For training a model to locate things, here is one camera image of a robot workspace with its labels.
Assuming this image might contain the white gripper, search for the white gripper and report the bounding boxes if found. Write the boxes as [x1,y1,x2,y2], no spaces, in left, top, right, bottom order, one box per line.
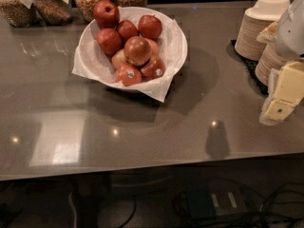
[259,62,304,126]

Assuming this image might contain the red-yellow apple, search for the red-yellow apple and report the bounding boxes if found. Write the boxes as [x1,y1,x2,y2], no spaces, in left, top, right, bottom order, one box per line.
[123,36,152,67]

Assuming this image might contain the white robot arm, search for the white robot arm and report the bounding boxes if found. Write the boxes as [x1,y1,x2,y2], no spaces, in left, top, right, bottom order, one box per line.
[256,0,304,125]

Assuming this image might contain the white bowl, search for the white bowl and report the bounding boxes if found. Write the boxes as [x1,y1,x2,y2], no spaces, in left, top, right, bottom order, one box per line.
[78,6,188,91]

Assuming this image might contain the red apple right stickered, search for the red apple right stickered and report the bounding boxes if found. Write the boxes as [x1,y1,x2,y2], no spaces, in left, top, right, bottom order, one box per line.
[141,55,165,81]

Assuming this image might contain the red apple stickered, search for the red apple stickered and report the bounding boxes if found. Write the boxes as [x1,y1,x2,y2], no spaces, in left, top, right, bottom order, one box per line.
[115,64,142,86]
[141,55,165,81]

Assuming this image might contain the pale apple behind centre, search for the pale apple behind centre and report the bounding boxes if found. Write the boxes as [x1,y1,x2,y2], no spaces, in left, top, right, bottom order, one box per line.
[146,38,159,55]

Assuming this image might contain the pale apple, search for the pale apple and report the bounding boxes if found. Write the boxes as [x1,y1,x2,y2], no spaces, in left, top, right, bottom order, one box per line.
[111,49,127,69]
[146,38,159,55]

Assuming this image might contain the red apple upper right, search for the red apple upper right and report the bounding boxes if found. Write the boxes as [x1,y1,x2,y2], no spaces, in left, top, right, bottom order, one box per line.
[138,15,162,40]

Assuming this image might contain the red apple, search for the red apple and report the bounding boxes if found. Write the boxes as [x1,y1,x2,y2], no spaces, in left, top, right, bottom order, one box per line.
[138,15,162,40]
[96,28,122,56]
[93,1,120,28]
[116,20,139,43]

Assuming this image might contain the red apple front stickered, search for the red apple front stickered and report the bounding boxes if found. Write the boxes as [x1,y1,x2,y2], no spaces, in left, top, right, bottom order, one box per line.
[115,64,142,86]

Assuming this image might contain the pale apple lower left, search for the pale apple lower left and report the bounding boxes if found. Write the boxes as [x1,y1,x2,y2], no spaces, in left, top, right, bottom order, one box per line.
[111,49,127,69]

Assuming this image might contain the red apple upper middle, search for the red apple upper middle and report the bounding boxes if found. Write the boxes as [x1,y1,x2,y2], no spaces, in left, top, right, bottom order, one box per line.
[116,20,139,43]

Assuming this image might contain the red apple top left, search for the red apple top left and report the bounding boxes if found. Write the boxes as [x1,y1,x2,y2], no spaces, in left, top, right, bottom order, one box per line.
[93,1,120,28]

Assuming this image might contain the black tray under bowls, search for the black tray under bowls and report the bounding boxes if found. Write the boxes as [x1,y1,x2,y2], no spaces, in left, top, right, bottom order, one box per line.
[235,50,268,97]

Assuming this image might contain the rear stack paper bowls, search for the rear stack paper bowls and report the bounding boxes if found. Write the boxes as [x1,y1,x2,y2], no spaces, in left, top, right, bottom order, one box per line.
[235,0,290,61]

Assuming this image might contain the black power box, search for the black power box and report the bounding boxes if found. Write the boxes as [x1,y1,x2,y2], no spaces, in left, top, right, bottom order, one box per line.
[185,183,249,220]

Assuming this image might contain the white paper liner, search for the white paper liner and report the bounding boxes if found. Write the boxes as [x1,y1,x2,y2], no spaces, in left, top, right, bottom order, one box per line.
[71,7,184,104]

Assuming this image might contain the glass jar far left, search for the glass jar far left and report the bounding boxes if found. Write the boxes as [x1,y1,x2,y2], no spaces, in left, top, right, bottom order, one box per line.
[0,0,37,27]

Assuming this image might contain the black floor cables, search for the black floor cables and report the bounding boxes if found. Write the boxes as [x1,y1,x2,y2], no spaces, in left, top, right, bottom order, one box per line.
[172,176,304,228]

